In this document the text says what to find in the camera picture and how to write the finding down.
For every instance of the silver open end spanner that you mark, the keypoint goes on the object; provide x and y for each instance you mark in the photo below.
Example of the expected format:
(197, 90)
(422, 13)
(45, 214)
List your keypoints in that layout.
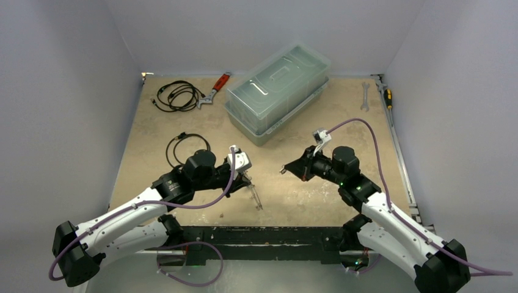
(365, 105)

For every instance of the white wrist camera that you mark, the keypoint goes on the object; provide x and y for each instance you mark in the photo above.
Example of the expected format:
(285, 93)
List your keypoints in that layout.
(322, 138)
(238, 159)

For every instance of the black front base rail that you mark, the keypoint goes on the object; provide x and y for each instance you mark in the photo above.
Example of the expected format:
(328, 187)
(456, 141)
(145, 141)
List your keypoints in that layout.
(253, 243)

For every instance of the yellow black screwdriver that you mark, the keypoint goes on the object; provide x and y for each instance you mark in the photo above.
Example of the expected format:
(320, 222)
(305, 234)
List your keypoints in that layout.
(388, 98)

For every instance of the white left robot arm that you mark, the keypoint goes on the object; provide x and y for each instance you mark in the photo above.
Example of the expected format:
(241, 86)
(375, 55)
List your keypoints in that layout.
(79, 250)

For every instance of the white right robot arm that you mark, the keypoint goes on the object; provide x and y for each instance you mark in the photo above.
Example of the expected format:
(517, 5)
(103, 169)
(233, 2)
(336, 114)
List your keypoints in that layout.
(432, 263)

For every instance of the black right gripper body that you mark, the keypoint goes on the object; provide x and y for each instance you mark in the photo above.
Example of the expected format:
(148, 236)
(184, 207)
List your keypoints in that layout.
(305, 165)

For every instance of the clear plastic storage box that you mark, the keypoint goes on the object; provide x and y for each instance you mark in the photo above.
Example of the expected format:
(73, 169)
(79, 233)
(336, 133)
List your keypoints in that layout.
(276, 90)

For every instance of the red handled adjustable wrench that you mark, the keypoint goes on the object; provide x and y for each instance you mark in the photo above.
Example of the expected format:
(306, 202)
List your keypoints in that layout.
(215, 89)

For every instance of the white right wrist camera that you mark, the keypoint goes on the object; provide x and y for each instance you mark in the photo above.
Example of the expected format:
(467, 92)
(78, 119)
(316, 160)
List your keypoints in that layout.
(322, 138)

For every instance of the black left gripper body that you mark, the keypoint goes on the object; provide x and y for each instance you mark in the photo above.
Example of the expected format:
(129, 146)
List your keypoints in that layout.
(221, 177)

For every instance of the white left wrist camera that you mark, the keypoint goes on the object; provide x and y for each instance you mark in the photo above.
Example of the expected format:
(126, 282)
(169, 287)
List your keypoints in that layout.
(238, 159)

